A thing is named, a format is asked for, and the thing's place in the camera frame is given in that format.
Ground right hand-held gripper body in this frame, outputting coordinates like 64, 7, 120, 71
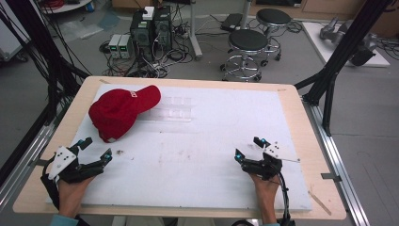
240, 140, 301, 182

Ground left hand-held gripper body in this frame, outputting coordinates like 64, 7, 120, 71
47, 145, 104, 185

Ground red baseball cap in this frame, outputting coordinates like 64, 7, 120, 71
88, 84, 162, 144

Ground person's right hand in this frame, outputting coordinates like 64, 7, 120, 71
248, 171, 281, 205

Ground person's left hand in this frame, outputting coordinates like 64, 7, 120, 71
57, 174, 96, 211

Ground white foam mat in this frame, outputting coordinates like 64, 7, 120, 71
46, 83, 313, 212

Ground grey tape strip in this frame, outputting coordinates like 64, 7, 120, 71
320, 171, 343, 184

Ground clear plastic rack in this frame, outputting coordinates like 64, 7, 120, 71
142, 95, 193, 124

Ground black round stool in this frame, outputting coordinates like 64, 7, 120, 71
255, 8, 293, 68
219, 28, 270, 83

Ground grey power supply unit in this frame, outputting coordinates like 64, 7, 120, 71
107, 33, 122, 59
118, 34, 135, 60

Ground white floor board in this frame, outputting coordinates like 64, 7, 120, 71
301, 21, 391, 69

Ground black flat case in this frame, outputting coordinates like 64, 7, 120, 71
219, 12, 244, 32

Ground black computer tower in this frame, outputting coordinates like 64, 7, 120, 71
152, 5, 174, 53
129, 10, 155, 62

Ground grey metal stand leg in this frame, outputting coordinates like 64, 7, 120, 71
186, 0, 204, 62

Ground white round table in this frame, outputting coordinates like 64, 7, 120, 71
37, 0, 96, 15

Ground white box with black plug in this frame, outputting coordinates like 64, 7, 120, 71
141, 6, 156, 22

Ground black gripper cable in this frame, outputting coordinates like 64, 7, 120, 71
272, 163, 296, 226
40, 155, 61, 211

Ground aluminium rail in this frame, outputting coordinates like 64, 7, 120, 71
0, 103, 71, 212
301, 97, 373, 226

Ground black frame post with cables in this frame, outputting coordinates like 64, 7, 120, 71
0, 0, 92, 126

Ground tangle of floor cables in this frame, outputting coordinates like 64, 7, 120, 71
99, 18, 201, 79

